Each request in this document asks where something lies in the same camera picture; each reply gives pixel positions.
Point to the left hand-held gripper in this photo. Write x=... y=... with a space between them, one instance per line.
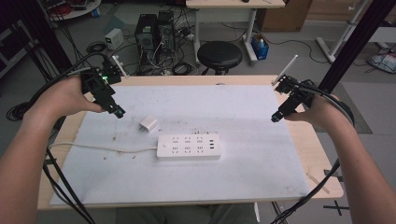
x=104 y=93

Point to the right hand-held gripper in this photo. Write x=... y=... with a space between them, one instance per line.
x=294 y=98

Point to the person's right hand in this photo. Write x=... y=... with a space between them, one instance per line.
x=323 y=113

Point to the person's left hand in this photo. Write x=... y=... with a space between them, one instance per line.
x=62 y=99

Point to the white charger adapter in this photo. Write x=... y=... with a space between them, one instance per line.
x=148 y=123

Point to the white power supply box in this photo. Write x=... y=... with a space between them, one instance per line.
x=114 y=38

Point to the blue storage box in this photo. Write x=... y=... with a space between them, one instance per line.
x=259 y=49

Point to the black computer tower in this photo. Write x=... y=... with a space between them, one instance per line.
x=145 y=35
x=166 y=31

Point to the white metal stand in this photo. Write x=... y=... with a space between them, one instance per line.
x=339 y=37

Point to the brown cardboard box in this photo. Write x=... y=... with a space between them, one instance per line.
x=285 y=15

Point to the black round stool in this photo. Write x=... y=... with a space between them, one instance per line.
x=219 y=54

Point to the round white table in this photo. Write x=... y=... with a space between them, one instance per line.
x=74 y=9

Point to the wooden table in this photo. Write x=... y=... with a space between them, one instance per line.
x=323 y=183

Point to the clear plastic bag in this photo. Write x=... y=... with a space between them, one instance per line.
x=383 y=62

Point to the white power strip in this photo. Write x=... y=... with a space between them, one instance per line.
x=188 y=146

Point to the white-legged wooden desk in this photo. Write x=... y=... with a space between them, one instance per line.
x=233 y=3

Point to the white table mat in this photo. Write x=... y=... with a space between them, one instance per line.
x=202 y=180

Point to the black metal frame post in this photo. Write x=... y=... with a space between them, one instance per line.
x=46 y=37
x=358 y=40

